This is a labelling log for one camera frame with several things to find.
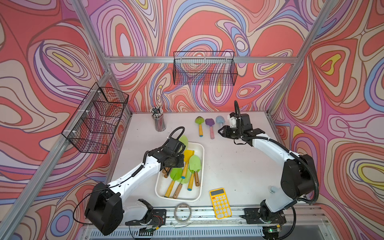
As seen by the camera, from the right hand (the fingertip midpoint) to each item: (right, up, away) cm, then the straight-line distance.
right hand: (220, 135), depth 89 cm
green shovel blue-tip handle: (-16, -19, +1) cm, 24 cm away
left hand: (-22, -15, -6) cm, 27 cm away
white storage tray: (-21, -27, -6) cm, 35 cm away
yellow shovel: (-21, -13, +5) cm, 25 cm away
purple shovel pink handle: (-3, +8, +25) cm, 27 cm away
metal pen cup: (-40, +14, +7) cm, 43 cm away
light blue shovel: (+5, +10, +23) cm, 26 cm away
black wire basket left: (-69, +7, -10) cm, 70 cm away
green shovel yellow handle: (-12, +10, +23) cm, 28 cm away
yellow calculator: (-2, -35, -12) cm, 37 cm away
